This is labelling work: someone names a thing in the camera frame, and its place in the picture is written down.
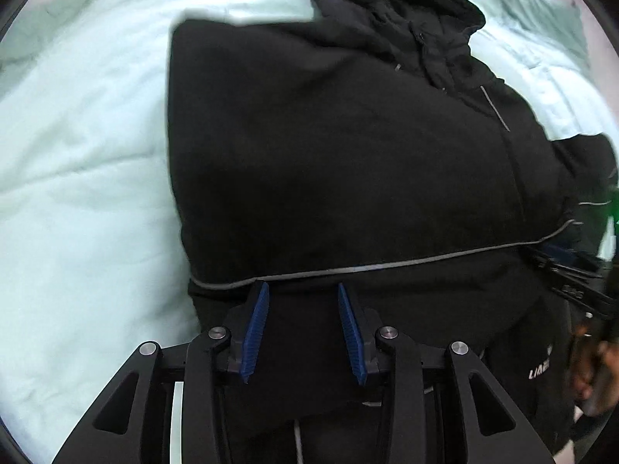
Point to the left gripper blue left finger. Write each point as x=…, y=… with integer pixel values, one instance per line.
x=130, y=421

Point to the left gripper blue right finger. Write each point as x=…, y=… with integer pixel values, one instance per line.
x=436, y=405

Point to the black hooded winter jacket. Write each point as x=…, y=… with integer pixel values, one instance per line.
x=369, y=147

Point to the person right hand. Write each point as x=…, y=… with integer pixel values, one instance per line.
x=594, y=372

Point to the mint green quilted duvet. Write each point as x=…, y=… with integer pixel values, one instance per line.
x=91, y=262

